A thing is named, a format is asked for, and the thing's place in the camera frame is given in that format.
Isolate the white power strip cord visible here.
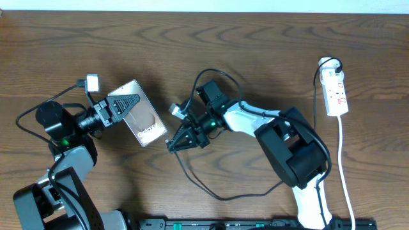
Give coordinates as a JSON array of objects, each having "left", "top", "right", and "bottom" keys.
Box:
[{"left": 336, "top": 115, "right": 357, "bottom": 230}]

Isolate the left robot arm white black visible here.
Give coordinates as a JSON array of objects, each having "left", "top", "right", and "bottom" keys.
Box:
[{"left": 13, "top": 94, "right": 140, "bottom": 229}]

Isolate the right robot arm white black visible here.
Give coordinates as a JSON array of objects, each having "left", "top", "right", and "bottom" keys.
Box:
[{"left": 166, "top": 81, "right": 332, "bottom": 229}]

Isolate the black charger cable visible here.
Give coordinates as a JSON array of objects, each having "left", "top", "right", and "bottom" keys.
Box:
[{"left": 165, "top": 57, "right": 344, "bottom": 201}]

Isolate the white power strip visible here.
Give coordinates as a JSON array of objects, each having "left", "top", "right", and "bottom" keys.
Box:
[{"left": 318, "top": 57, "right": 349, "bottom": 117}]

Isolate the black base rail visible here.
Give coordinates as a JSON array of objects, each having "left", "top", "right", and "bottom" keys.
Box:
[{"left": 135, "top": 218, "right": 378, "bottom": 230}]

